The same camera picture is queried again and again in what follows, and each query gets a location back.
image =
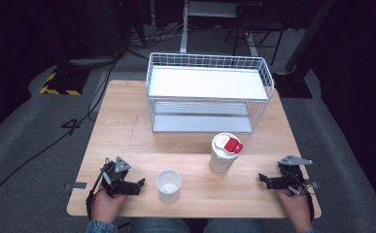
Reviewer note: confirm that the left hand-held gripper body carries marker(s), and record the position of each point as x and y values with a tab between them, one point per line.
119	179

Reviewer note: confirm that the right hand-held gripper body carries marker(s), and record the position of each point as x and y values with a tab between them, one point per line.
290	176

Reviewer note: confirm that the white cup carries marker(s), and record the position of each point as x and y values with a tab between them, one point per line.
168	186

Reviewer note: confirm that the white tumbler with red lid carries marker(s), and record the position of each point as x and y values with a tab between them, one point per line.
224	153

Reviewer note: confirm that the person's left hand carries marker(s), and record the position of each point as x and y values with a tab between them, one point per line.
106	205

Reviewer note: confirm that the person's right hand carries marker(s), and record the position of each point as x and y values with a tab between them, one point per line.
295	208

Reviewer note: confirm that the grey tape piece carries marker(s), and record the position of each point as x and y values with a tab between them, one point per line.
78	185

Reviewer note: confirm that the person's left leg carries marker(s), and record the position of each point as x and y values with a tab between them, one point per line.
159	226

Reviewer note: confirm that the person's leg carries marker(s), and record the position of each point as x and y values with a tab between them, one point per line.
234	227
159	226

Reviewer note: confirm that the person's left denim sleeve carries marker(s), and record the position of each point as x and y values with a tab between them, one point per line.
100	227

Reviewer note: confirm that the person's right leg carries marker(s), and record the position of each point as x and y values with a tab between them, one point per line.
234	227

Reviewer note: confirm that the yellow black striped stand base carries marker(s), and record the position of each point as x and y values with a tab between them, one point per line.
64	81

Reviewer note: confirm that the black slanted stand pole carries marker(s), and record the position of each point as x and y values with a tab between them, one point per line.
308	35

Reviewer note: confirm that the black chair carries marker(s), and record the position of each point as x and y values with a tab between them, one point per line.
260	19

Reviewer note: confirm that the white desk frame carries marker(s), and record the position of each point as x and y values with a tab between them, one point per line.
184	29

